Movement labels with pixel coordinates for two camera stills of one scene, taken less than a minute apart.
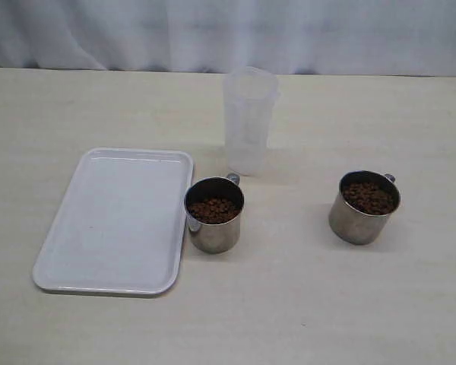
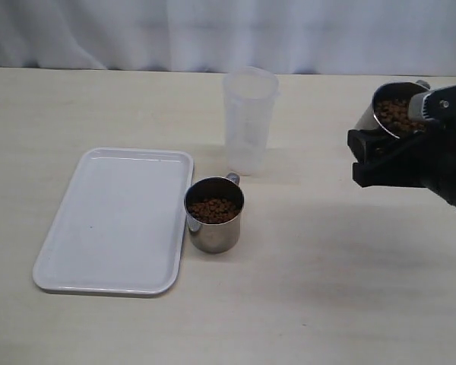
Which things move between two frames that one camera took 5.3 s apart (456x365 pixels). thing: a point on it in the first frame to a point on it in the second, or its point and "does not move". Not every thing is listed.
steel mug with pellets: [213, 207] does not move
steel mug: [365, 202] to [389, 109]
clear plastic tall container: [248, 93] does not move
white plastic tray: [120, 230] does not move
